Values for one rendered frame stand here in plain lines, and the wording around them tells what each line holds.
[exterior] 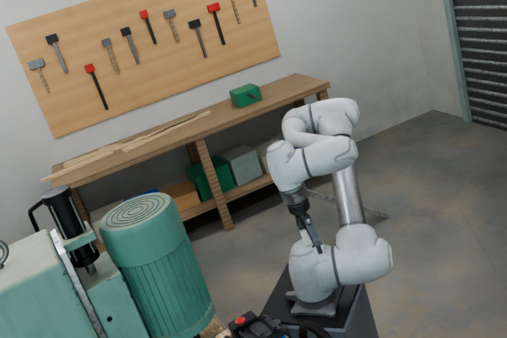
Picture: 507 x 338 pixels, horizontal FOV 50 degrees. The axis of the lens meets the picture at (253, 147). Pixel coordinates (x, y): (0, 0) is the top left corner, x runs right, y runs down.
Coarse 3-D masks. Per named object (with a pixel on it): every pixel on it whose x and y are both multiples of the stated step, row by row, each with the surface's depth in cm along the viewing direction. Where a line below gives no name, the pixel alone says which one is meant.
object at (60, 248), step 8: (56, 232) 118; (56, 240) 115; (64, 248) 110; (64, 256) 108; (64, 264) 108; (72, 272) 109; (72, 280) 110; (80, 288) 111; (80, 296) 111; (88, 304) 112; (88, 312) 112; (96, 320) 113; (96, 328) 114; (104, 336) 115
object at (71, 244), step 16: (48, 192) 113; (64, 192) 111; (48, 208) 112; (64, 208) 111; (64, 224) 112; (80, 224) 114; (64, 240) 113; (80, 240) 112; (80, 256) 115; (96, 256) 116
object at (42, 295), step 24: (24, 240) 120; (48, 240) 116; (24, 264) 108; (48, 264) 105; (0, 288) 101; (24, 288) 102; (48, 288) 104; (72, 288) 107; (0, 312) 101; (24, 312) 103; (48, 312) 105; (72, 312) 107; (0, 336) 102; (24, 336) 104; (48, 336) 106; (72, 336) 108; (96, 336) 111
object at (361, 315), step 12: (360, 288) 219; (360, 300) 216; (360, 312) 215; (372, 312) 228; (348, 324) 202; (360, 324) 214; (372, 324) 227; (312, 336) 206; (336, 336) 201; (348, 336) 201; (360, 336) 212; (372, 336) 225
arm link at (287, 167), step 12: (276, 144) 177; (288, 144) 176; (276, 156) 174; (288, 156) 175; (300, 156) 175; (276, 168) 176; (288, 168) 175; (300, 168) 174; (276, 180) 178; (288, 180) 176; (300, 180) 177
